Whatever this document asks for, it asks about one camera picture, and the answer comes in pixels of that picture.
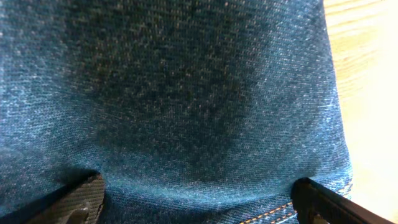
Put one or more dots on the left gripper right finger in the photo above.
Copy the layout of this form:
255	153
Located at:
315	203

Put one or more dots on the blue denim jeans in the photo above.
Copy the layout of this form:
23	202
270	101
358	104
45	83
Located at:
192	111

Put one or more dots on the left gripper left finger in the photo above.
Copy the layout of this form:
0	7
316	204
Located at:
79	202

